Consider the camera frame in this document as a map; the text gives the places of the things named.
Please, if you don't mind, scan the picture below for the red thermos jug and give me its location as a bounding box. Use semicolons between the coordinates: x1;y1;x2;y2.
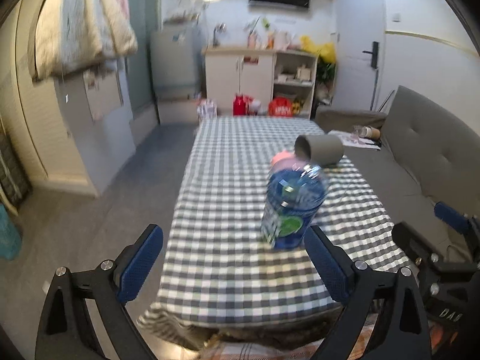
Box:
233;94;248;116

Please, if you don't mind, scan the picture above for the paper cup on sofa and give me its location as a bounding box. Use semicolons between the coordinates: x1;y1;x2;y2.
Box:
353;125;381;141

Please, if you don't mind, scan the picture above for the white grey wardrobe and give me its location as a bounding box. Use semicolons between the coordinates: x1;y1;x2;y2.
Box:
55;71;136;197

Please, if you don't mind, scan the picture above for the grey cylindrical cup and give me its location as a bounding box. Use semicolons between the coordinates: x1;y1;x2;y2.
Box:
295;135;344;167

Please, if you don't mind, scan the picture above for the white pink package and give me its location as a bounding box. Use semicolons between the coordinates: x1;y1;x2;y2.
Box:
197;98;217;120

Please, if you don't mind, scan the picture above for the pink kettle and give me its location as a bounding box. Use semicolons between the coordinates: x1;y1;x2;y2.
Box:
274;31;292;50

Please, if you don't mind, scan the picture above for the blue cut bottle cup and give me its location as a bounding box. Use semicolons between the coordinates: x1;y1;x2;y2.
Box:
260;157;329;250

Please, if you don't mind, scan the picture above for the magazine on sofa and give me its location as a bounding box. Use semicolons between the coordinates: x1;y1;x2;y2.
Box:
328;130;381;150

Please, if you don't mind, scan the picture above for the grey white checkered tablecloth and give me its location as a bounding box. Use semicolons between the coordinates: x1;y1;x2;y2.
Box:
136;115;412;350

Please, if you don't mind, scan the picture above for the yellow plastic bag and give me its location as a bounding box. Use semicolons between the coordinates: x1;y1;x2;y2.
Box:
300;35;336;63

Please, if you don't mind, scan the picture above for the grey washing machine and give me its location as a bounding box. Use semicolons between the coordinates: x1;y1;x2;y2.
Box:
150;24;203;100

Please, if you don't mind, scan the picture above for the black door handle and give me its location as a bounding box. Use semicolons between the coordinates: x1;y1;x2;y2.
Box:
362;41;380;70

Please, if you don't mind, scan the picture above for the grey sofa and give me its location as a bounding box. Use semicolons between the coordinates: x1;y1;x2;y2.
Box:
314;86;479;262

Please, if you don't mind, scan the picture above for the white door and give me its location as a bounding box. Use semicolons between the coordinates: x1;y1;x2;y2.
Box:
332;0;385;111

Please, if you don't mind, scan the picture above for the white open shelf unit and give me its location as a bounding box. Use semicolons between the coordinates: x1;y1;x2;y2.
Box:
272;49;318;119

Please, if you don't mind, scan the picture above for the red shopping bag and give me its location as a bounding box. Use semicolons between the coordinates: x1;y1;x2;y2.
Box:
268;97;293;117

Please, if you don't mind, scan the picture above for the white two-door cabinet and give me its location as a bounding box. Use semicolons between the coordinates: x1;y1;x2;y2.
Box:
203;47;276;116

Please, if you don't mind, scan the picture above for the chrome faucet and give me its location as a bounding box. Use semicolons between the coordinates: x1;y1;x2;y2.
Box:
212;23;226;47

